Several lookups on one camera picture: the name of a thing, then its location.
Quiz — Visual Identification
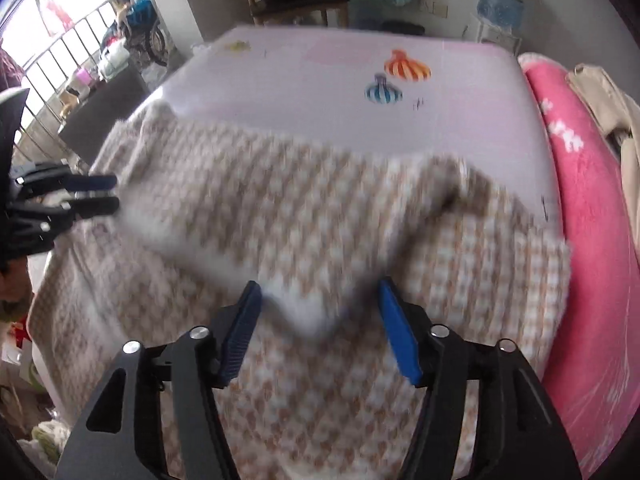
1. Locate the white water dispenser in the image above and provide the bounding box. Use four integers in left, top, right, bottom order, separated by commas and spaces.
467, 15, 523, 56

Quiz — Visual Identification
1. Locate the white plastic jug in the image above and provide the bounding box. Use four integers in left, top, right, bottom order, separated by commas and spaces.
97, 42, 126, 78

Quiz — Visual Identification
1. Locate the bicycle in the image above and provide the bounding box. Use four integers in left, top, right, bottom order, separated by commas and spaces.
120, 0, 167, 66

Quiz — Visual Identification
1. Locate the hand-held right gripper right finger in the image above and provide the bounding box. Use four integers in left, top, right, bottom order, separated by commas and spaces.
377, 277, 583, 480

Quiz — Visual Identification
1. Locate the maroon cloth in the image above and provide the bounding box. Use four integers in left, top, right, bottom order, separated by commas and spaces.
0, 50, 23, 92

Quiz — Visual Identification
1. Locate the metal window railing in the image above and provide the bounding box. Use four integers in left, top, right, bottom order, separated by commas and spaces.
0, 0, 116, 161

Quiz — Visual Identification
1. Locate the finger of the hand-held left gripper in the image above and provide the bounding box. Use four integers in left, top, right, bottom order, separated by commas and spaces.
10, 162, 118, 196
10, 196, 121, 236

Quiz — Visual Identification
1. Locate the pink floral blanket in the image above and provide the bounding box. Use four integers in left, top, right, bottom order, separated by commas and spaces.
517, 52, 640, 471

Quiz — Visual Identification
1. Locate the beige garment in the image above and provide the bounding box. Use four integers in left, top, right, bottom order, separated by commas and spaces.
567, 64, 640, 241

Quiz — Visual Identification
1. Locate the person's left hand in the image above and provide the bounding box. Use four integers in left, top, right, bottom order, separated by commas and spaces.
0, 259, 32, 311

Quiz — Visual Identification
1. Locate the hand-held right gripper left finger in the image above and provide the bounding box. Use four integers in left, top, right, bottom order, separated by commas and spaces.
54, 280, 263, 480

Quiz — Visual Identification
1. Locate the bed with lilac sheet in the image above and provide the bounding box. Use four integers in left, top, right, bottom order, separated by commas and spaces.
30, 25, 566, 411

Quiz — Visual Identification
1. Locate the beige houndstooth fluffy coat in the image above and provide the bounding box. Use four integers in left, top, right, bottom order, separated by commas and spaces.
27, 102, 573, 480

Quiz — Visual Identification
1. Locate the pink hanging garment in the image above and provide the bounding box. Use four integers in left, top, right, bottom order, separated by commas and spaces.
42, 0, 73, 31

